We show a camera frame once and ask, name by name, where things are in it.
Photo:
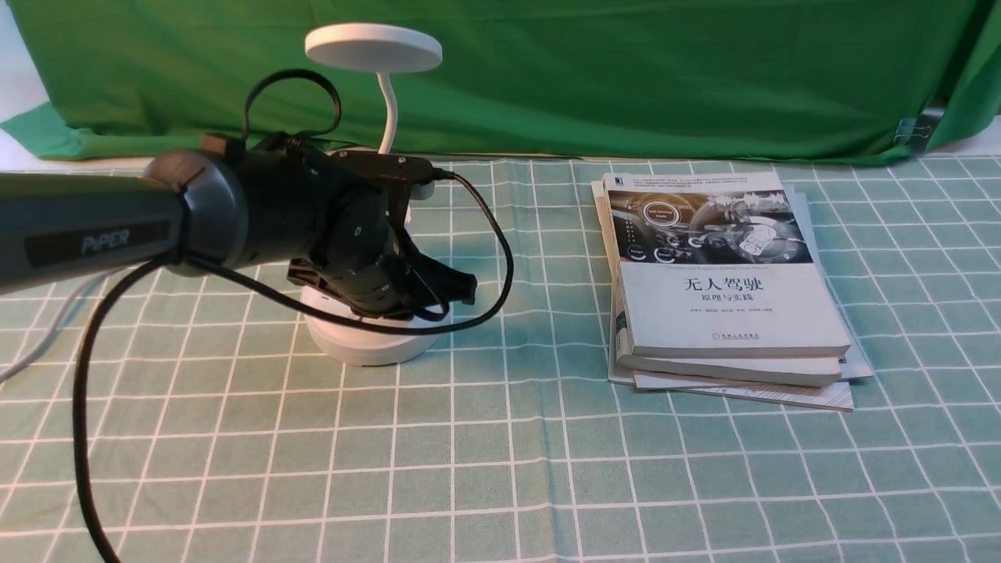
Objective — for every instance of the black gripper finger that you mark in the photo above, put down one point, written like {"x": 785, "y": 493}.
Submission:
{"x": 449, "y": 285}

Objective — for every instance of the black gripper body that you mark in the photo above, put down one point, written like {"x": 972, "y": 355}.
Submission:
{"x": 360, "y": 260}

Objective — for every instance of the white desk lamp with base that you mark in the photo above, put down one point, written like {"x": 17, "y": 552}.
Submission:
{"x": 383, "y": 50}

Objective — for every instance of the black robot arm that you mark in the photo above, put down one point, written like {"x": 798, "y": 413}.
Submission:
{"x": 224, "y": 203}

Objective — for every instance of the top white book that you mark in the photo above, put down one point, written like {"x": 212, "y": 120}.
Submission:
{"x": 719, "y": 289}

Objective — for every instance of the green backdrop cloth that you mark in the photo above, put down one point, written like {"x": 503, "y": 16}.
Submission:
{"x": 822, "y": 81}

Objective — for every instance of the bottom white booklet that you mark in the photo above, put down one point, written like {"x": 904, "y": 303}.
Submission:
{"x": 834, "y": 397}

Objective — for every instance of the black binder clip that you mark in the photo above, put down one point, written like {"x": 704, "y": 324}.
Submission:
{"x": 919, "y": 134}

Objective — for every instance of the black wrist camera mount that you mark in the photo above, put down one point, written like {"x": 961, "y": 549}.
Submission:
{"x": 402, "y": 178}

